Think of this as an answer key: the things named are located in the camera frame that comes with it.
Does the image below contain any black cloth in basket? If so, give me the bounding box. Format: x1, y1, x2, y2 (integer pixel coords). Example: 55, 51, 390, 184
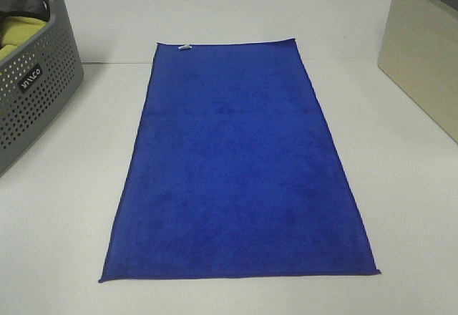
1, 0, 50, 24

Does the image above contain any grey perforated plastic basket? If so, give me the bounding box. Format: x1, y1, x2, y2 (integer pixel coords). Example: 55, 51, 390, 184
1, 0, 84, 172

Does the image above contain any blue microfibre towel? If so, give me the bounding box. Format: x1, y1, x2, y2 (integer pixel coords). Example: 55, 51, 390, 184
109, 39, 371, 263

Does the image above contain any yellow-green towel in basket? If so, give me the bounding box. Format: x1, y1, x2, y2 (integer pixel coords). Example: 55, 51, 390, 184
1, 16, 47, 59

